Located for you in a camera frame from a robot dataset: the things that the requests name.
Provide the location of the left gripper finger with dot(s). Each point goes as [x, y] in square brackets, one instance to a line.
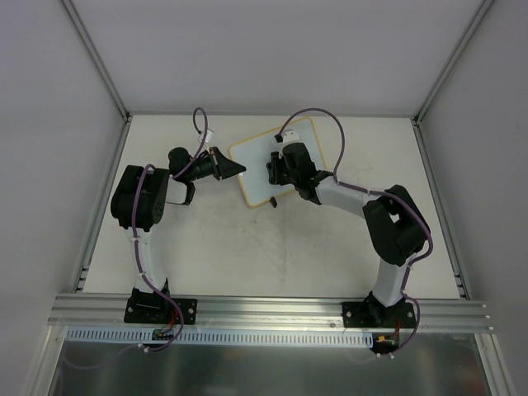
[223, 162]
[231, 171]

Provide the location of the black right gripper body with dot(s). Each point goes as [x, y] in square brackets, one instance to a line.
[275, 168]

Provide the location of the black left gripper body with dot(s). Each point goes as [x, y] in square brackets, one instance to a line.
[217, 164]

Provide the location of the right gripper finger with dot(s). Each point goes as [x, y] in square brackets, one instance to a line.
[274, 159]
[272, 178]

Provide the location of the yellow framed whiteboard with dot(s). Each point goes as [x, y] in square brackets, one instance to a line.
[255, 153]

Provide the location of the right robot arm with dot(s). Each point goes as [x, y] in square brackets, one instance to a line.
[398, 233]

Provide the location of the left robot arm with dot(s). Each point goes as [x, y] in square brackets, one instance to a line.
[138, 205]

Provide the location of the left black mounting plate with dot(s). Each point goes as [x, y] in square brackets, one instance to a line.
[159, 311]

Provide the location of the black mounting plate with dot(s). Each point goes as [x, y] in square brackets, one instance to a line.
[365, 314]
[159, 311]

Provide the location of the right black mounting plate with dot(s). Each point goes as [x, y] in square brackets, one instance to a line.
[365, 314]

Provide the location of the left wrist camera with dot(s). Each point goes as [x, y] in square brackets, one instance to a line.
[207, 136]

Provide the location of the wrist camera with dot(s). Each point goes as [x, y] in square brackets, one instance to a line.
[207, 136]
[286, 138]

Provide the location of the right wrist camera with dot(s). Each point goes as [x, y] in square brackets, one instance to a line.
[286, 138]

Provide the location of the white slotted cable duct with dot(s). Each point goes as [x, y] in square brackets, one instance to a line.
[222, 337]

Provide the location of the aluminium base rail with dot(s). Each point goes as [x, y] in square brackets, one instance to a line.
[276, 314]

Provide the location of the left aluminium frame post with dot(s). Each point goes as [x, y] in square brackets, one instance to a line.
[79, 27]

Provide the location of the aluminium frame post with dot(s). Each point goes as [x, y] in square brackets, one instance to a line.
[79, 27]
[454, 57]

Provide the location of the right aluminium frame post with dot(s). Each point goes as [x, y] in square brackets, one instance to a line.
[454, 57]

